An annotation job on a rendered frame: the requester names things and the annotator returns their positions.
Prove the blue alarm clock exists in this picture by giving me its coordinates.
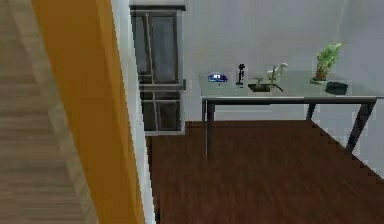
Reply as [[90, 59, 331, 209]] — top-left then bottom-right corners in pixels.
[[207, 72, 229, 84]]

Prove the black bowl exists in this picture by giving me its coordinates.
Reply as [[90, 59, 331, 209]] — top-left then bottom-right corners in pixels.
[[324, 81, 349, 96]]

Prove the grey glass-door cabinet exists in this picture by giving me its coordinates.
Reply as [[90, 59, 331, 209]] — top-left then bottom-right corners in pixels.
[[129, 4, 187, 136]]

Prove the dark sink basin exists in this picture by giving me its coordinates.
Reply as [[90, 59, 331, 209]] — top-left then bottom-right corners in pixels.
[[247, 83, 275, 94]]

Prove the orange room door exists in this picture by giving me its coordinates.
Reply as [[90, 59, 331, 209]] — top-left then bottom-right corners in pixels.
[[31, 0, 146, 224]]

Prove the grey table with black legs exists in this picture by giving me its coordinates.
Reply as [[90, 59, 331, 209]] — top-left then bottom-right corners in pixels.
[[198, 71, 384, 160]]

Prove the green potted house plant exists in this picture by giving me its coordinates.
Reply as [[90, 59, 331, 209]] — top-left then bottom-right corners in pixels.
[[310, 41, 344, 85]]

